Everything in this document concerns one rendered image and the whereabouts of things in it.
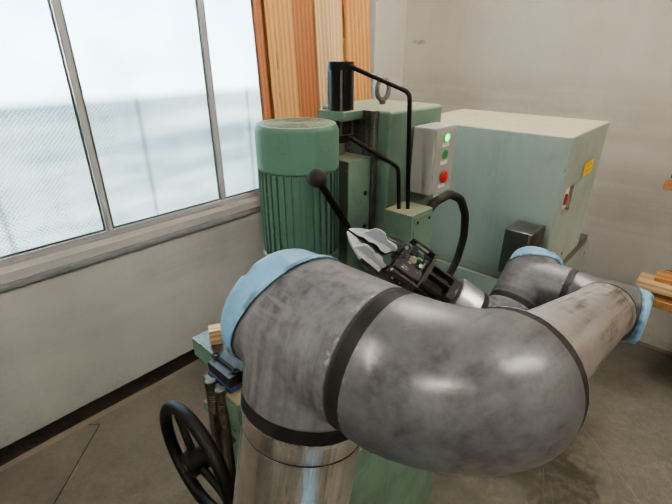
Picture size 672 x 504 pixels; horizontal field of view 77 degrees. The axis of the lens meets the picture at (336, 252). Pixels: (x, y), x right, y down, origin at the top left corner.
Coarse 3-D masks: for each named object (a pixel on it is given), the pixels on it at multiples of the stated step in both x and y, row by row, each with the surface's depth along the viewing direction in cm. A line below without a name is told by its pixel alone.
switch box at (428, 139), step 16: (416, 128) 100; (432, 128) 98; (448, 128) 101; (416, 144) 102; (432, 144) 99; (416, 160) 103; (432, 160) 100; (448, 160) 105; (416, 176) 104; (432, 176) 102; (448, 176) 108; (416, 192) 106; (432, 192) 104
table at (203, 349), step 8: (200, 336) 122; (208, 336) 122; (200, 344) 119; (208, 344) 119; (216, 344) 119; (224, 344) 119; (200, 352) 120; (208, 352) 116; (224, 352) 116; (208, 360) 118; (232, 432) 97; (360, 448) 87; (360, 456) 88; (368, 456) 90; (360, 464) 89
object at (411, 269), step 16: (416, 240) 72; (400, 256) 73; (416, 256) 74; (432, 256) 73; (400, 272) 72; (416, 272) 71; (432, 272) 74; (416, 288) 71; (432, 288) 72; (448, 288) 72
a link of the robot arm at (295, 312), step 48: (240, 288) 35; (288, 288) 32; (336, 288) 31; (384, 288) 31; (240, 336) 34; (288, 336) 30; (336, 336) 28; (288, 384) 31; (336, 384) 27; (240, 432) 38; (288, 432) 33; (336, 432) 33; (240, 480) 37; (288, 480) 34; (336, 480) 35
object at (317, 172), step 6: (318, 168) 77; (312, 174) 76; (318, 174) 76; (324, 174) 77; (312, 180) 76; (318, 180) 76; (324, 180) 77; (318, 186) 77; (324, 186) 79; (324, 192) 80; (330, 192) 81; (330, 198) 81; (330, 204) 82; (336, 204) 83; (336, 210) 84; (342, 216) 85; (342, 222) 86; (348, 222) 87; (348, 228) 88
